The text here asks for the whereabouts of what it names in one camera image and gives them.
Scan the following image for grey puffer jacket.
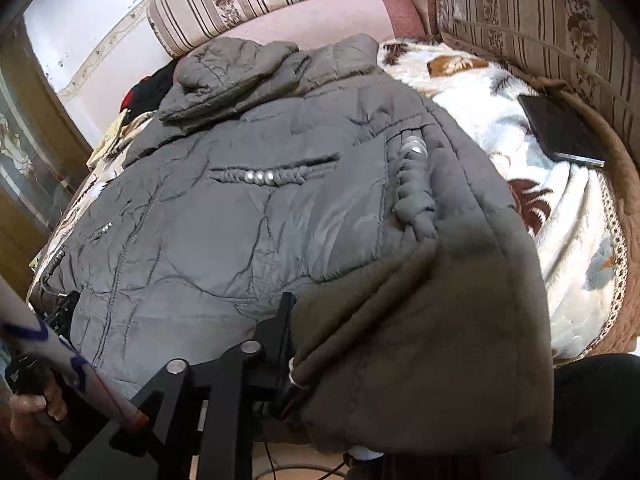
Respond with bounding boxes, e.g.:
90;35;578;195
40;35;553;454

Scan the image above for black and red clothes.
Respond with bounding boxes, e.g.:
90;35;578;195
120;60;178;117

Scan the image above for person's right hand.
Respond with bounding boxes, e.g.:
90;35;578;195
10;374;67;448

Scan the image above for yellow cloth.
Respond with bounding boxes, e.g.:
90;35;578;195
86;108;154;170

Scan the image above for brown wooden wardrobe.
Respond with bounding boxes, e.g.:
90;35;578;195
1;18;91;297

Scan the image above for leaf pattern fleece blanket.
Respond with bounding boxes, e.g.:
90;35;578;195
29;39;629;361

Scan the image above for pink quilted bolster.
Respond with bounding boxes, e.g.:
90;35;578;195
171;0;428;68

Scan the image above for black tablet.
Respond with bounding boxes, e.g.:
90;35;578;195
518;94;608;169

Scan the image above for striped floral side cushion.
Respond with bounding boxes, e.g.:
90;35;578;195
436;0;639;155

